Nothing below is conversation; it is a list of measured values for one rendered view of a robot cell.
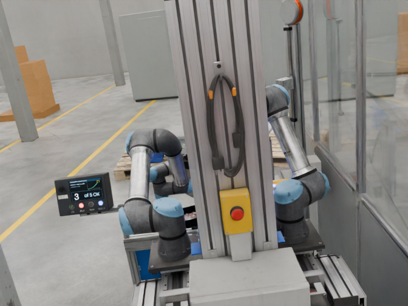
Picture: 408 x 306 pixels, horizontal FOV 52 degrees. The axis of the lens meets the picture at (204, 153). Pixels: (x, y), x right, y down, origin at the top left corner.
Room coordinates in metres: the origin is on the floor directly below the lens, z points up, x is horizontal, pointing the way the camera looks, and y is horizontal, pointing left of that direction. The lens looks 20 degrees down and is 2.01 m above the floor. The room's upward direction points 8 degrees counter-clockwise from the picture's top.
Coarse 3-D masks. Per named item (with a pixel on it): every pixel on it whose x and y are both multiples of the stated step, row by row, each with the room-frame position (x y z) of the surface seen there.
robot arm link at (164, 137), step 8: (160, 128) 1.92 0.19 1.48; (160, 136) 1.87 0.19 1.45; (168, 136) 1.89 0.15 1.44; (160, 144) 1.86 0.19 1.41; (168, 144) 1.87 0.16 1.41; (176, 144) 1.90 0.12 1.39; (168, 152) 1.89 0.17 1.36; (176, 152) 1.90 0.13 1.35; (168, 160) 1.96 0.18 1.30; (176, 160) 1.94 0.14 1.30; (176, 168) 1.97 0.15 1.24; (184, 168) 2.01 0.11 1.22; (176, 176) 2.01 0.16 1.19; (184, 176) 2.02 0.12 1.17; (176, 184) 2.06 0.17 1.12; (184, 184) 2.05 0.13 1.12; (176, 192) 2.08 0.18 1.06; (184, 192) 2.08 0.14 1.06
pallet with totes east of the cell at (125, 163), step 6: (126, 156) 5.53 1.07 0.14; (120, 162) 5.30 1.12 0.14; (126, 162) 5.27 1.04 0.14; (162, 162) 5.07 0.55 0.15; (114, 168) 5.10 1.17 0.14; (120, 168) 5.07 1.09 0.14; (126, 168) 5.04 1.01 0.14; (114, 174) 5.04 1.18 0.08; (120, 174) 5.02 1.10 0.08; (126, 174) 5.09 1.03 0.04
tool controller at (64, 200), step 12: (60, 180) 2.01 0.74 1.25; (72, 180) 2.00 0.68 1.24; (84, 180) 2.00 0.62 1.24; (96, 180) 1.99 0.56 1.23; (108, 180) 2.05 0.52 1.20; (60, 192) 1.99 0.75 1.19; (84, 192) 1.98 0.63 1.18; (96, 192) 1.98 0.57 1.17; (108, 192) 2.01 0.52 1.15; (60, 204) 1.97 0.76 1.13; (84, 204) 1.97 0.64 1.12; (96, 204) 1.96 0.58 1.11; (108, 204) 1.96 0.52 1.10
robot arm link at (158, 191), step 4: (152, 184) 2.11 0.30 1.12; (156, 184) 2.08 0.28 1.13; (160, 184) 2.08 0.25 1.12; (164, 184) 2.10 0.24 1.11; (168, 184) 2.10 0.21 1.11; (156, 188) 2.09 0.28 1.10; (160, 188) 2.08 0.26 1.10; (164, 188) 2.08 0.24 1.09; (168, 188) 2.08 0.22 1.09; (156, 192) 2.09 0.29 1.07; (160, 192) 2.08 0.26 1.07; (164, 192) 2.08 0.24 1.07; (168, 192) 2.08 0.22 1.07; (172, 192) 2.08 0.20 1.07; (156, 196) 2.09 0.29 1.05; (160, 196) 2.08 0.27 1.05; (164, 196) 2.09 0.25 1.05
